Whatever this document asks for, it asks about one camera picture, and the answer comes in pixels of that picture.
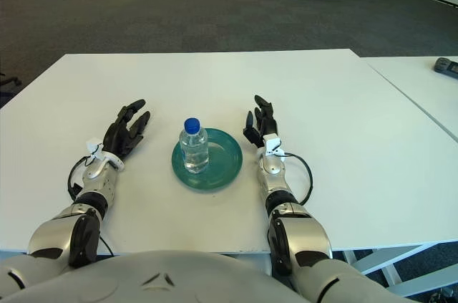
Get black office chair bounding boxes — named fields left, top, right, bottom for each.
left=0, top=72, right=21, bottom=96

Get clear bottle with blue cap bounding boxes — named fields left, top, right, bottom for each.
left=179, top=117, right=210, bottom=174

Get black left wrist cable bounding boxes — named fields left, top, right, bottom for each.
left=67, top=157, right=94, bottom=203

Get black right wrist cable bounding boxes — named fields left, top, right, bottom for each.
left=282, top=152, right=313, bottom=206

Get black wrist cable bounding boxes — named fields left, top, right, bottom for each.
left=282, top=152, right=313, bottom=206
left=67, top=157, right=94, bottom=203

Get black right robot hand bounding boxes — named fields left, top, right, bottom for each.
left=242, top=94, right=280, bottom=149

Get grey robot torso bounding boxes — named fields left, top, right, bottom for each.
left=0, top=249, right=391, bottom=303

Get teal round plate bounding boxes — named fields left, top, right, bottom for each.
left=171, top=127, right=244, bottom=193

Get white table frame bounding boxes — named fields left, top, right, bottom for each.
left=341, top=241, right=458, bottom=299

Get dark grey handheld device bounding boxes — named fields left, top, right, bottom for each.
left=433, top=56, right=458, bottom=80

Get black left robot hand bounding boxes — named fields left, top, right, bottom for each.
left=102, top=98, right=151, bottom=160

